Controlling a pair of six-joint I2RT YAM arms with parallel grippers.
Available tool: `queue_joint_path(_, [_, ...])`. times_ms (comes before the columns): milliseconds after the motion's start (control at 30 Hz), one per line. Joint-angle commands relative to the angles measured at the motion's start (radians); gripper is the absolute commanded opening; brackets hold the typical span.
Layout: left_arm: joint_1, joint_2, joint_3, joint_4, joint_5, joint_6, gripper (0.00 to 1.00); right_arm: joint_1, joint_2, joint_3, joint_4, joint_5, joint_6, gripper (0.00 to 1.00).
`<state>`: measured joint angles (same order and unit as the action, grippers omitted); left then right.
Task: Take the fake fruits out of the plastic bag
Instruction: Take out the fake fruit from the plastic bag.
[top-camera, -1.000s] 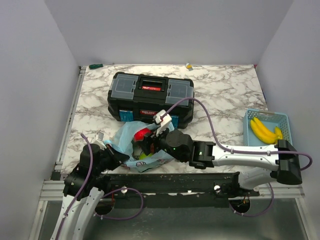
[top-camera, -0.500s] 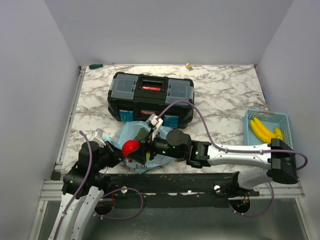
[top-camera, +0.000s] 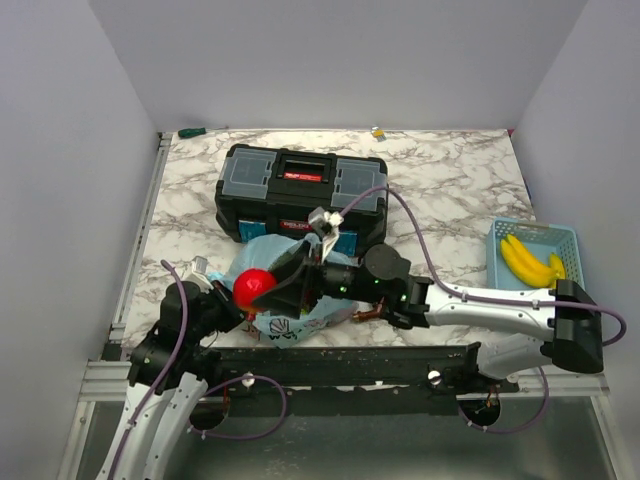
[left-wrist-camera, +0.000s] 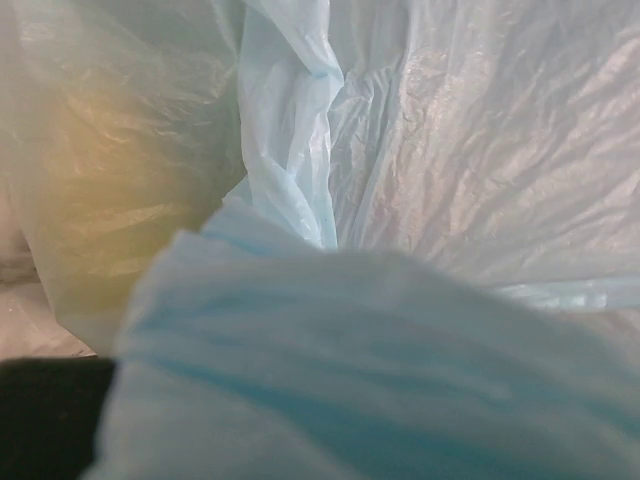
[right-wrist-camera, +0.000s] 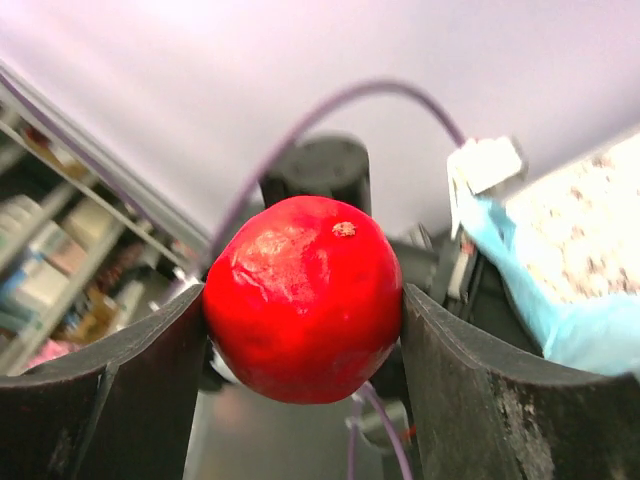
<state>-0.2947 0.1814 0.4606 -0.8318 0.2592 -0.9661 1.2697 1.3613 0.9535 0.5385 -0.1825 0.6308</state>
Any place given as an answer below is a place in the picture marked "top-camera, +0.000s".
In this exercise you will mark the green handled screwdriver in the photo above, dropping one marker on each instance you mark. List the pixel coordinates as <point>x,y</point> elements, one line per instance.
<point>189,133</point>

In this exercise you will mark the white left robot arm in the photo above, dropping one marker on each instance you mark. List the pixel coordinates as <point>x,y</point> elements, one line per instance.
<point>167,376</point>

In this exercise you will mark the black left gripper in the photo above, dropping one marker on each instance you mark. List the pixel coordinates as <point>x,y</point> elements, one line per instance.
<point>224,295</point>

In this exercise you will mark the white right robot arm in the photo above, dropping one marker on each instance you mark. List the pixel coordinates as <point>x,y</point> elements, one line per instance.
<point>559,327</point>

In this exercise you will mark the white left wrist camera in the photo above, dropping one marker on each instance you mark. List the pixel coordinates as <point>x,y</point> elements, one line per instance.
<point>196,274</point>

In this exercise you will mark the small yellow blue object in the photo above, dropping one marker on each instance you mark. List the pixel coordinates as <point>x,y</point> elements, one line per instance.
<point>378,134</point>

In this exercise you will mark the light blue plastic bag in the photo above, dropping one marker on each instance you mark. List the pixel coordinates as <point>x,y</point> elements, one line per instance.
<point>282,331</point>

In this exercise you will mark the brown faucet tap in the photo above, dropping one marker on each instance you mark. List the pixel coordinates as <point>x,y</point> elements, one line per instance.
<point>374,313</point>

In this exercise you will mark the red fake fruit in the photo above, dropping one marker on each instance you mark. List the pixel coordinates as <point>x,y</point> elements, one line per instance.
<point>251,284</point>

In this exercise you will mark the black plastic toolbox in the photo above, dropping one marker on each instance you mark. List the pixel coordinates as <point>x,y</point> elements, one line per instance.
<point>280,187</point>

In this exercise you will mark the yellow fake banana bunch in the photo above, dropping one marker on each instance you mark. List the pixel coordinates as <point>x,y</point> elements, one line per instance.
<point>528,268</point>

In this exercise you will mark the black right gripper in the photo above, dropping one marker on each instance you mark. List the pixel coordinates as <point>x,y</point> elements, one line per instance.
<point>288,298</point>

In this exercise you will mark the light blue plastic basket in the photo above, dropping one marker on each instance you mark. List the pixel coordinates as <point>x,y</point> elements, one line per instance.
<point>541,240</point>

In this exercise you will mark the black metal base rail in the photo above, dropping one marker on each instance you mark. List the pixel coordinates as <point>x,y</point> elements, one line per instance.
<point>350,381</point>

